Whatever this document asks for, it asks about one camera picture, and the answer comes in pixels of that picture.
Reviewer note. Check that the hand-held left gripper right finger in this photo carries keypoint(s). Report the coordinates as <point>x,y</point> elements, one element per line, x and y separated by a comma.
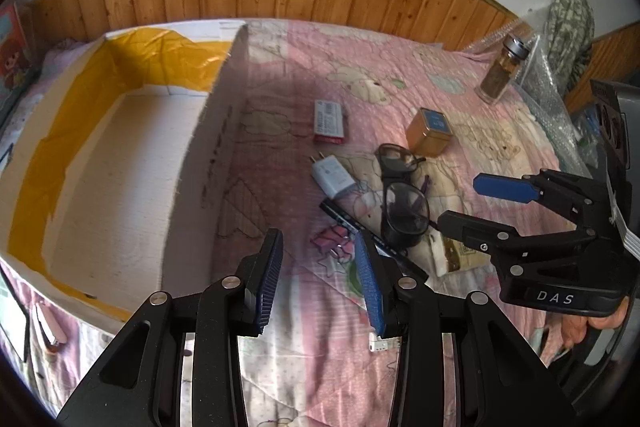
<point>365,277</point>

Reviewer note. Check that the red white staples box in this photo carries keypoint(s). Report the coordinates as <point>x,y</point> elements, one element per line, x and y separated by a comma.
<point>330,122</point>

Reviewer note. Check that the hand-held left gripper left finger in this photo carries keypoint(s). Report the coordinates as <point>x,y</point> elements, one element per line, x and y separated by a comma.
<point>270,267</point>

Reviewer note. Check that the gold tin with blue label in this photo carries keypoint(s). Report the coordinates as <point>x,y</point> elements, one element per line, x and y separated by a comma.
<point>430,132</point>

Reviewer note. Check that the cartoon picture book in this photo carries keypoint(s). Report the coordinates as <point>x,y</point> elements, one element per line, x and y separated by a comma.
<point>12,52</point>

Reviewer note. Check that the small white connector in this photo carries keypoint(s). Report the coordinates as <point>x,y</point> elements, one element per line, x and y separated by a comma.
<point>384,345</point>

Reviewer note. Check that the pink binder clip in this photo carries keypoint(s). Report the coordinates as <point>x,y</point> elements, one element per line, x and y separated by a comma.
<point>327,241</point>

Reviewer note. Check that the glass tea bottle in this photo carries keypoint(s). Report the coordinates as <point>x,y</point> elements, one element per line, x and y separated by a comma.
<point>500,74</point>

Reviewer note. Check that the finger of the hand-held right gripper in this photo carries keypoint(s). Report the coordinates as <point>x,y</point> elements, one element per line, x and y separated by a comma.
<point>475,232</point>
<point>500,187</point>

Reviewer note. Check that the clear bubble wrap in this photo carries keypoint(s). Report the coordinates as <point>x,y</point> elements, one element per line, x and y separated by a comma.
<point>545,107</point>

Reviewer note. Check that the cardboard box with yellow tape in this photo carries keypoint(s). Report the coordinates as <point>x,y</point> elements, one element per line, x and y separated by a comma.
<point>125,157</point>

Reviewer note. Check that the pink printed blanket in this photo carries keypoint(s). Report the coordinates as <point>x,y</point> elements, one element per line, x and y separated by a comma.
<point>300,72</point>

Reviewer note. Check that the person's right hand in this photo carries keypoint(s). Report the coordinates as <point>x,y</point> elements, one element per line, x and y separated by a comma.
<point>590,326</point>

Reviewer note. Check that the black marker pen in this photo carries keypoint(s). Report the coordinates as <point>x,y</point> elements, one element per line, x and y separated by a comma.
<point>340,216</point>

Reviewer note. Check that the camouflage garment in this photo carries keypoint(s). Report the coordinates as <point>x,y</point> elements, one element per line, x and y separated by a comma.
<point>570,27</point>

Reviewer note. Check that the white charger plug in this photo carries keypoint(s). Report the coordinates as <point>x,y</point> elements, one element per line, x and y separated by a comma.
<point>334,177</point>

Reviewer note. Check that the black framed glasses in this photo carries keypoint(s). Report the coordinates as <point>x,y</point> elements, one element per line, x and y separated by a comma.
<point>395,234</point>

